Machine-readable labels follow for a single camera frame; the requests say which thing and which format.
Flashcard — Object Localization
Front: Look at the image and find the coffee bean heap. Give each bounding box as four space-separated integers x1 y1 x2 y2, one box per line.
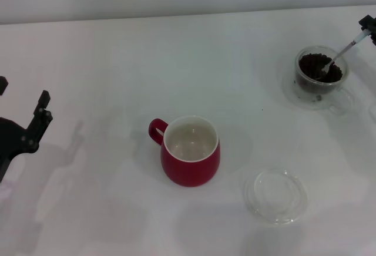
297 52 344 94

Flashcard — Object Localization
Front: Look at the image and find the clear glass cup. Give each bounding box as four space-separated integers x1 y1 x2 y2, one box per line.
294 45 355 115

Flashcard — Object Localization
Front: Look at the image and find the clear glass saucer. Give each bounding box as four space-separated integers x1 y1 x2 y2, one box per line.
243 166 308 226
281 69 353 112

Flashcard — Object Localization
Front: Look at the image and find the blue handled metal spoon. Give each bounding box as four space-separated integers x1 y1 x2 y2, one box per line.
314 29 370 82

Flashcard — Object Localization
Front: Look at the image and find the red ceramic mug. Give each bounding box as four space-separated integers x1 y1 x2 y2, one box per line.
148 114 221 188

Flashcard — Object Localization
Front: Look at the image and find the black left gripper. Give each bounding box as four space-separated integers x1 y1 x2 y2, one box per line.
0 75 54 184

